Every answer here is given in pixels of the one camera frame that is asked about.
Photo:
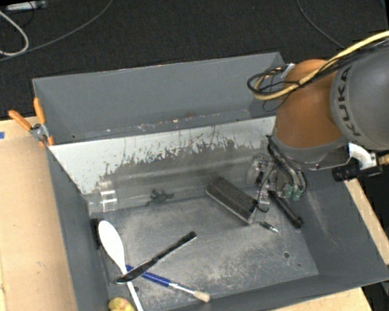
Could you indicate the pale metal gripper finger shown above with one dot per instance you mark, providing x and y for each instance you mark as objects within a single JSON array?
[
  {"x": 269, "y": 227},
  {"x": 261, "y": 205}
]

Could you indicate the black felt eraser block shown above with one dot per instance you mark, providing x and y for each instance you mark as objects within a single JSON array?
[{"x": 232, "y": 198}]

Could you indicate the grey metal bin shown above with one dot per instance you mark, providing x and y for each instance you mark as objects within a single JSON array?
[{"x": 210, "y": 251}]

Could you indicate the dark green toy lizard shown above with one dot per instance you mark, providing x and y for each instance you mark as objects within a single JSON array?
[{"x": 159, "y": 197}]

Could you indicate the black plastic knife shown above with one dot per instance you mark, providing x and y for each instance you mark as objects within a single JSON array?
[{"x": 159, "y": 256}]

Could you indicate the clear plastic tube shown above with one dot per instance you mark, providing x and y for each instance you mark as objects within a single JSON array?
[{"x": 109, "y": 200}]

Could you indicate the white plastic spoon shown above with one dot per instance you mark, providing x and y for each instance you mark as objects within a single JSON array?
[{"x": 112, "y": 240}]

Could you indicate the brown cardboard board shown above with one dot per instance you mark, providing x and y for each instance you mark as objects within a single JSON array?
[{"x": 28, "y": 245}]

